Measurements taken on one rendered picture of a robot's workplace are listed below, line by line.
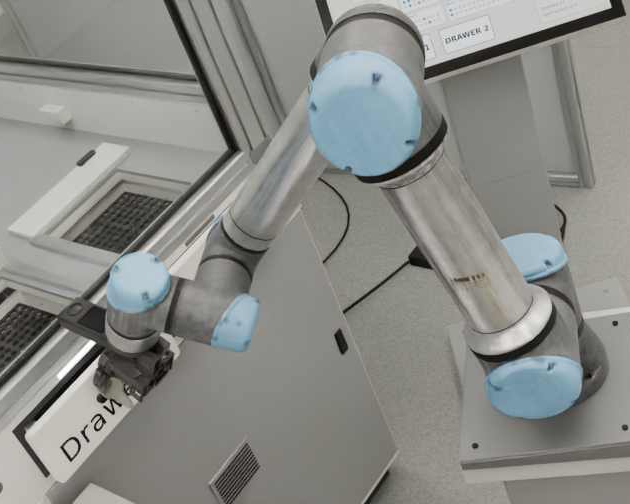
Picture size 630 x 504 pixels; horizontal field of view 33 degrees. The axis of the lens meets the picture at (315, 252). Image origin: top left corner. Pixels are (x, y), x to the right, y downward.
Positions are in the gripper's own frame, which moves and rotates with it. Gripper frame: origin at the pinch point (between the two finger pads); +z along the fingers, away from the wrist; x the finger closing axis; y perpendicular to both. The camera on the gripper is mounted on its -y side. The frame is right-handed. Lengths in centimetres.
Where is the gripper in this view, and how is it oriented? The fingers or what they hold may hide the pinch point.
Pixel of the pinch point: (115, 381)
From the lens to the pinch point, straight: 165.5
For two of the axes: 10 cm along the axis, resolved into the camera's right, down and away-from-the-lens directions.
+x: 5.5, -6.5, 5.2
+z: -1.9, 5.1, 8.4
